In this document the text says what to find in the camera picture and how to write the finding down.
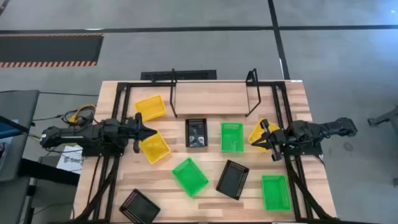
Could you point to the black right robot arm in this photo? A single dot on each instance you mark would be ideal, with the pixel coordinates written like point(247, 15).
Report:
point(326, 129)

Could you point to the black side table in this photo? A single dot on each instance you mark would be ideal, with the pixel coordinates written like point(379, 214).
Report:
point(46, 172)

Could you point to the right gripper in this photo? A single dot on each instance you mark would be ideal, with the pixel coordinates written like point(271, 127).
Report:
point(278, 139)

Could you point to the dark hazard-striped floor mat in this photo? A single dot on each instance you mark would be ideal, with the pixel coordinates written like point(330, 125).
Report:
point(46, 49)

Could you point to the black plastic basket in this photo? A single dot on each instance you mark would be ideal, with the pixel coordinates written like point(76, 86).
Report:
point(140, 209)
point(196, 133)
point(232, 180)

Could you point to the black floor vent grille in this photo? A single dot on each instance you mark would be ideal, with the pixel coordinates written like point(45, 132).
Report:
point(192, 75)

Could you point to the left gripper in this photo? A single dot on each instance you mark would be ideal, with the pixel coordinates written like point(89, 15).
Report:
point(136, 132)

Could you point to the black metal table frame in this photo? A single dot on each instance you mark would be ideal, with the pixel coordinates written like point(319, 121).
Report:
point(143, 84)

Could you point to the white printed paper sheet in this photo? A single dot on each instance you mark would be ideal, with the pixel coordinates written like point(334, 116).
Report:
point(70, 161)

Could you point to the black chair base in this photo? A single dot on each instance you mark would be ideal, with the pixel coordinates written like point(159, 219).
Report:
point(385, 118)

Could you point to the yellow plastic basket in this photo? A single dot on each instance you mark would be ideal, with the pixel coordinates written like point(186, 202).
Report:
point(257, 133)
point(155, 150)
point(150, 108)

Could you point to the grey desk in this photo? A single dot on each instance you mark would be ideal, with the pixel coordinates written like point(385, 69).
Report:
point(15, 105)

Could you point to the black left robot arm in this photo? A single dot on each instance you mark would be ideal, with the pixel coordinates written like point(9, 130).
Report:
point(77, 137)

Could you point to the wooden shelf with black frame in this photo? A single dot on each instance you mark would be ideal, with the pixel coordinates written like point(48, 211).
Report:
point(211, 98)

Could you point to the green plastic basket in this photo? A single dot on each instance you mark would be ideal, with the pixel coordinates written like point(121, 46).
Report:
point(232, 137)
point(275, 193)
point(190, 178)

